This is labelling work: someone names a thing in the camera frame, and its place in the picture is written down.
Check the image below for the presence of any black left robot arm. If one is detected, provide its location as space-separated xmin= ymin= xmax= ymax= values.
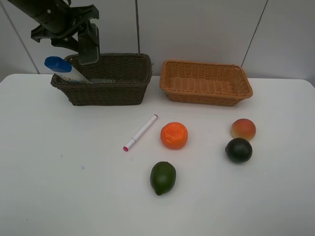
xmin=10 ymin=0 xmax=100 ymax=65

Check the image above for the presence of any light orange wicker basket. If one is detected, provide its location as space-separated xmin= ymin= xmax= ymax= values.
xmin=159 ymin=60 xmax=253 ymax=106

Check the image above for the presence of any white blue-capped shampoo bottle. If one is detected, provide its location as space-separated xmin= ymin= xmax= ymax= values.
xmin=44 ymin=56 xmax=91 ymax=84

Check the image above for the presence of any orange tangerine fruit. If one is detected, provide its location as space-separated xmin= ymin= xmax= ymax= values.
xmin=160 ymin=122 xmax=188 ymax=149

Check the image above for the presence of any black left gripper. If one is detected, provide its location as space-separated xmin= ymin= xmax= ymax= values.
xmin=31 ymin=4 xmax=100 ymax=65

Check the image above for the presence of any red yellow peach fruit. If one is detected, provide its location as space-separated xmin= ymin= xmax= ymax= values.
xmin=230 ymin=118 xmax=256 ymax=141

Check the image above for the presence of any dark green round fruit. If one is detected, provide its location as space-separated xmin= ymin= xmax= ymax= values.
xmin=225 ymin=138 xmax=253 ymax=163

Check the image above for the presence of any dark brown wicker basket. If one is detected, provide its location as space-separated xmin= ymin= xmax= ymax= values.
xmin=51 ymin=53 xmax=152 ymax=106

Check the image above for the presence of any white pink-tipped marker pen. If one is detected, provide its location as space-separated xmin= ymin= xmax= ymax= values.
xmin=123 ymin=114 xmax=158 ymax=152

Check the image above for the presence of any green lime fruit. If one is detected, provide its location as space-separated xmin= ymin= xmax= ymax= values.
xmin=150 ymin=161 xmax=177 ymax=196

